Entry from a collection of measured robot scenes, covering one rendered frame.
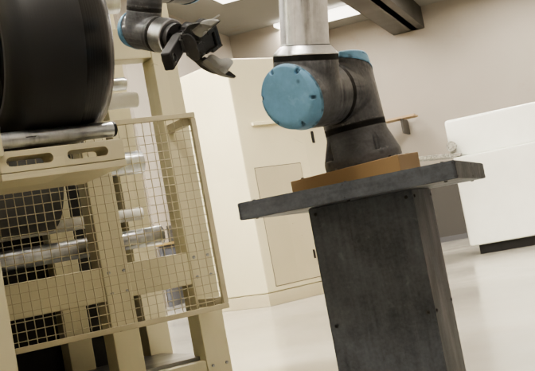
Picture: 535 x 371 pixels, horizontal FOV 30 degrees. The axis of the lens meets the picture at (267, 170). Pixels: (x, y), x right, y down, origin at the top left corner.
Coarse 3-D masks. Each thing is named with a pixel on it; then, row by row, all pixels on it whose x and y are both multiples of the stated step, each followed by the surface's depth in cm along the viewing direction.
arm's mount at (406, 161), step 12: (396, 156) 227; (408, 156) 239; (348, 168) 231; (360, 168) 230; (372, 168) 229; (384, 168) 228; (396, 168) 227; (408, 168) 236; (300, 180) 234; (312, 180) 233; (324, 180) 232; (336, 180) 231; (348, 180) 231
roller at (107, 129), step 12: (12, 132) 270; (24, 132) 272; (36, 132) 273; (48, 132) 275; (60, 132) 276; (72, 132) 278; (84, 132) 280; (96, 132) 282; (108, 132) 284; (12, 144) 270; (24, 144) 272; (36, 144) 274
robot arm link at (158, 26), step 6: (156, 18) 249; (162, 18) 248; (168, 18) 248; (150, 24) 248; (156, 24) 247; (162, 24) 246; (168, 24) 247; (150, 30) 247; (156, 30) 246; (162, 30) 246; (150, 36) 247; (156, 36) 246; (162, 36) 246; (150, 42) 248; (156, 42) 246; (162, 42) 247; (150, 48) 250; (156, 48) 248; (162, 48) 247
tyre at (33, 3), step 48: (0, 0) 267; (48, 0) 268; (96, 0) 275; (0, 48) 315; (48, 48) 266; (96, 48) 273; (0, 96) 312; (48, 96) 270; (96, 96) 278; (48, 144) 287
